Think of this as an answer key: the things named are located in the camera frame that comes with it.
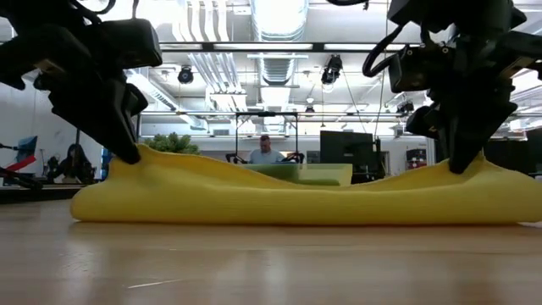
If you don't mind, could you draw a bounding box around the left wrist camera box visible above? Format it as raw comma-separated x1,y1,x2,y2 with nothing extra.
97,19,164,71

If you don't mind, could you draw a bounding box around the black room partition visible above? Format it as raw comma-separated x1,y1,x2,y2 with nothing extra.
482,126,542,177

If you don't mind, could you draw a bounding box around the black aluminium table frame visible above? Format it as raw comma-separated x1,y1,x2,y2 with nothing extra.
0,186,86,204

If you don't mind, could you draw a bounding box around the black overhead rig beam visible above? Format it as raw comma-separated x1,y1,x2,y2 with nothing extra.
158,41,420,54

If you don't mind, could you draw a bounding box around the person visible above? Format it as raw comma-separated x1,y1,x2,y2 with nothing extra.
46,142,97,186
247,134,287,165

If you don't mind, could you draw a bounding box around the artificial green plant in pot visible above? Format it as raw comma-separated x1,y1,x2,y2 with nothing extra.
143,132,201,156

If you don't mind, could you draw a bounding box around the yellow microfiber towel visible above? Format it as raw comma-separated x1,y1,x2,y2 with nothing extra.
69,142,542,225

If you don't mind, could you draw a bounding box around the green microfiber towel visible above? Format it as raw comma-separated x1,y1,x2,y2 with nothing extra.
249,164,342,186

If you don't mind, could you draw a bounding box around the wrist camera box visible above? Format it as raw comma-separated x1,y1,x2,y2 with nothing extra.
97,19,164,71
387,44,456,94

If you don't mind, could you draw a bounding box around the shelf with red bins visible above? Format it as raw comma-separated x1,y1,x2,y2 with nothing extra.
405,147,429,171

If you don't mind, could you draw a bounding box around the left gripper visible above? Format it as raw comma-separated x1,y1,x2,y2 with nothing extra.
0,25,149,165

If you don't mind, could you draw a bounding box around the black background workstation frame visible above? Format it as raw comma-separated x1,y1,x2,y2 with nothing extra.
224,111,306,165

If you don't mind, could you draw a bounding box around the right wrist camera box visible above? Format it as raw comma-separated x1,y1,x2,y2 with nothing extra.
387,44,456,94

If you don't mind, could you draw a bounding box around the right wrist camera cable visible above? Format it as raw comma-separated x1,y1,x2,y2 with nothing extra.
362,23,407,79

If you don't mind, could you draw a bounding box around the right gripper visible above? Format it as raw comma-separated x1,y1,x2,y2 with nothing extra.
405,32,519,175

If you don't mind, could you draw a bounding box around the silver ventilation duct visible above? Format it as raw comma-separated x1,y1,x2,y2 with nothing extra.
249,0,310,86

